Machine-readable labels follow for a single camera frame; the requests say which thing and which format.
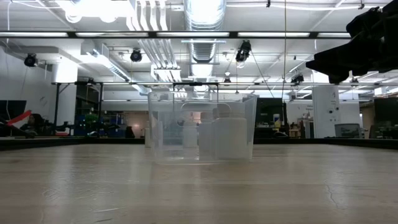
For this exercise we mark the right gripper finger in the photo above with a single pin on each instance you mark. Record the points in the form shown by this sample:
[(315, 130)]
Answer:
[(329, 63)]

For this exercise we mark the white pill bottle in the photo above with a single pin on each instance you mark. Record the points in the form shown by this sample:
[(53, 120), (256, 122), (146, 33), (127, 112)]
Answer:
[(234, 140), (190, 137)]

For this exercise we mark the clear plastic basket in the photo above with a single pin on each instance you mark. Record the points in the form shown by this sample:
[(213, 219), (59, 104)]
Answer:
[(174, 152)]

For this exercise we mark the white building column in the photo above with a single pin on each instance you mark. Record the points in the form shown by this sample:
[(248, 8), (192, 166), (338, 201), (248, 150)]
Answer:
[(325, 112), (64, 93)]

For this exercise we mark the black beam with light strips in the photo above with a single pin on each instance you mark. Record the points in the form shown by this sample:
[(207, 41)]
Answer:
[(149, 34)]

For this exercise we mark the black metal rack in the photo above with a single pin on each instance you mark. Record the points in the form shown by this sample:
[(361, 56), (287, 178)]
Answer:
[(57, 105)]

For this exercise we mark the person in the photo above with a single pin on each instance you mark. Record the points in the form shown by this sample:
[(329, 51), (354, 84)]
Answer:
[(32, 124)]

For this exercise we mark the black monitor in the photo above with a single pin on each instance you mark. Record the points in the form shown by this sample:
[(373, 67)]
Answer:
[(12, 109)]

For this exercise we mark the black hanging ceiling camera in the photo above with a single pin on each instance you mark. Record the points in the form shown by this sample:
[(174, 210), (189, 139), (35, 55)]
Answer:
[(243, 52), (30, 60), (298, 78), (136, 55)]

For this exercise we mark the silver ventilation duct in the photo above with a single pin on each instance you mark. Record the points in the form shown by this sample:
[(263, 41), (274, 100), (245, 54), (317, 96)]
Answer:
[(203, 25)]

